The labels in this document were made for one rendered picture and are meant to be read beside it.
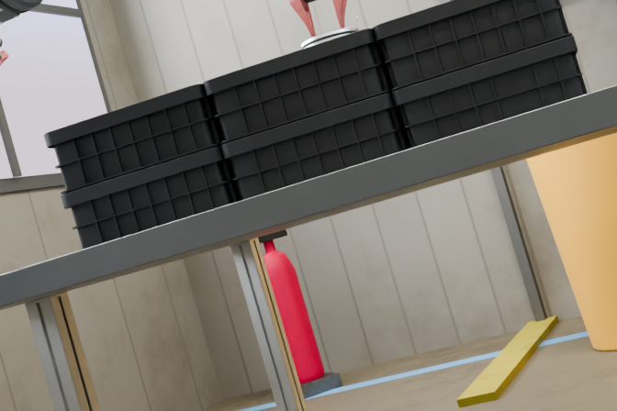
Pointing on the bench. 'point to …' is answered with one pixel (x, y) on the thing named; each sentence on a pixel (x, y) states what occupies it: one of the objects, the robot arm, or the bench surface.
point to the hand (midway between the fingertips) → (328, 31)
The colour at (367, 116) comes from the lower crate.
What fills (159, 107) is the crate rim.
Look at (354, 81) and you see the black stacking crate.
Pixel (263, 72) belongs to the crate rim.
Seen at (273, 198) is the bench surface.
